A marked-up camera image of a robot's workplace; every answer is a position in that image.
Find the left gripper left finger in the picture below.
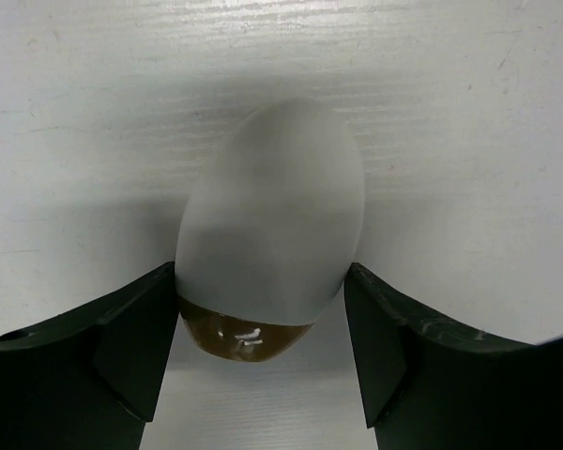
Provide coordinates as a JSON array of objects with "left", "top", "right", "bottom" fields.
[{"left": 0, "top": 262, "right": 178, "bottom": 449}]

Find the white makeup sponge case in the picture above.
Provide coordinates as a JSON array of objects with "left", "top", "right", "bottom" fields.
[{"left": 175, "top": 98, "right": 365, "bottom": 363}]

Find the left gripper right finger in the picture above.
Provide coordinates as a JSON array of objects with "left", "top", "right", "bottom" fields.
[{"left": 344, "top": 263, "right": 563, "bottom": 449}]

